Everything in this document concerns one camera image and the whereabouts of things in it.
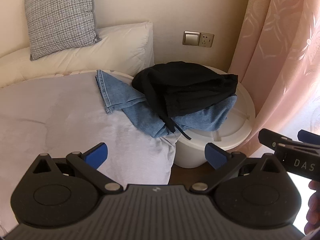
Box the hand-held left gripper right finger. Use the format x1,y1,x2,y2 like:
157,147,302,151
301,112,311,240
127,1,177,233
189,142,284,194

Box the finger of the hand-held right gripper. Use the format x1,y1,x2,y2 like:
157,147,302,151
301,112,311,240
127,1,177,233
297,129,320,146
258,128,293,153

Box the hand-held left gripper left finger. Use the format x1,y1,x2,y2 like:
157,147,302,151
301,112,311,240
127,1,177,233
32,142,123,194

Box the black knit garment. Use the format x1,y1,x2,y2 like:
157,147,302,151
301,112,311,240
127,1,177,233
132,61,238,141

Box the person's right hand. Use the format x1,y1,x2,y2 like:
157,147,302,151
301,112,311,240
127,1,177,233
308,180,320,229

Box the white round lidded bin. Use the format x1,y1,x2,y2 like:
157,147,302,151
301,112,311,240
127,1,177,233
172,65,256,168

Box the blue denim jeans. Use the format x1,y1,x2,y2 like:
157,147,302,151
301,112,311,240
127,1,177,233
95,69,237,138

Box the pale bed duvet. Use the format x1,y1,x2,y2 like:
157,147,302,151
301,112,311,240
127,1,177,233
0,69,177,230

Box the pink patterned curtain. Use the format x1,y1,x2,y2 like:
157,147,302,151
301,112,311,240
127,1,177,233
229,0,320,155

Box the cream white pillow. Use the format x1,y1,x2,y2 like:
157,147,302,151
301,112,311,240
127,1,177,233
0,21,155,88

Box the grey checked cushion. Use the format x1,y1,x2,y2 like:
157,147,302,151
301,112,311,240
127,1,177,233
24,0,102,61

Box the brass wall socket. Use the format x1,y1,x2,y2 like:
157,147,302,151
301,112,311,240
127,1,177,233
199,32,215,48

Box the brass wall switch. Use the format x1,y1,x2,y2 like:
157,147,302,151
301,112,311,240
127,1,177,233
182,31,200,46

